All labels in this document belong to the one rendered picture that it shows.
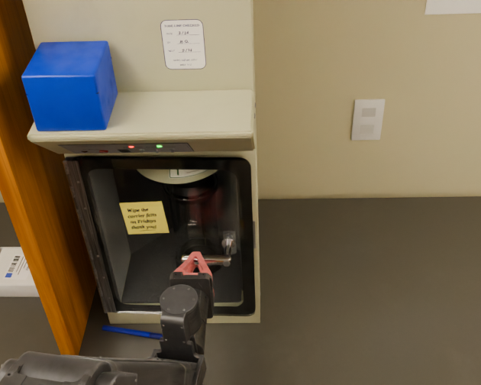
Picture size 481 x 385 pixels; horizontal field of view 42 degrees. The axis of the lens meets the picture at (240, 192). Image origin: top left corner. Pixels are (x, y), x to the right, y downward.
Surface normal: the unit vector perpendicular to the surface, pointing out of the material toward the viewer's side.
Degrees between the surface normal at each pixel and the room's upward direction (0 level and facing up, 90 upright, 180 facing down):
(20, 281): 0
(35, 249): 90
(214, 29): 90
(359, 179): 90
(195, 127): 0
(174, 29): 90
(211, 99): 0
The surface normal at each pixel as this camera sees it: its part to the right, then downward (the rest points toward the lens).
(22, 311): -0.04, -0.76
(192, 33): -0.02, 0.65
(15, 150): 1.00, -0.01
